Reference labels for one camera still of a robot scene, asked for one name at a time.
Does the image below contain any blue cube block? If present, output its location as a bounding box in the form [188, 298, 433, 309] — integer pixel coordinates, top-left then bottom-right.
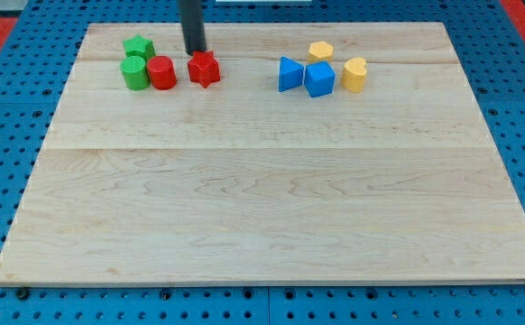
[303, 61, 336, 98]

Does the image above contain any light wooden board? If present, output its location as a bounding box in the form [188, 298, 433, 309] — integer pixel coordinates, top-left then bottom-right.
[0, 23, 525, 288]

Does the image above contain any blue triangle block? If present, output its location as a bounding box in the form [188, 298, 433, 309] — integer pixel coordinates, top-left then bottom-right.
[278, 56, 304, 92]

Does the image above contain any red star block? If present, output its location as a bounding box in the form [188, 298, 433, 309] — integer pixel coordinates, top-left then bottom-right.
[188, 51, 221, 88]

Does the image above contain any yellow hexagon block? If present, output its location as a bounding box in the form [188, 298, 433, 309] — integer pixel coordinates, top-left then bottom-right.
[308, 41, 334, 64]

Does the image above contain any yellow heart block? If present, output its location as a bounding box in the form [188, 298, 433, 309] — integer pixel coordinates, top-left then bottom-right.
[341, 57, 368, 93]

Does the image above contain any red cylinder block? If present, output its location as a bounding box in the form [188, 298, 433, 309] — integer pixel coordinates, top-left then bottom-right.
[146, 56, 177, 90]

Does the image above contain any green cylinder block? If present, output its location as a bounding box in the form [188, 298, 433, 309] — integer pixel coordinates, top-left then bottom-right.
[120, 56, 151, 90]

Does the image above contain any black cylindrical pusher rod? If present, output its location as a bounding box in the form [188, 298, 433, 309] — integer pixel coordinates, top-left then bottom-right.
[178, 0, 207, 56]

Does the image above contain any green star block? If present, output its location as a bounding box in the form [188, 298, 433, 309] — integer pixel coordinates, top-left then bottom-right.
[123, 34, 156, 60]

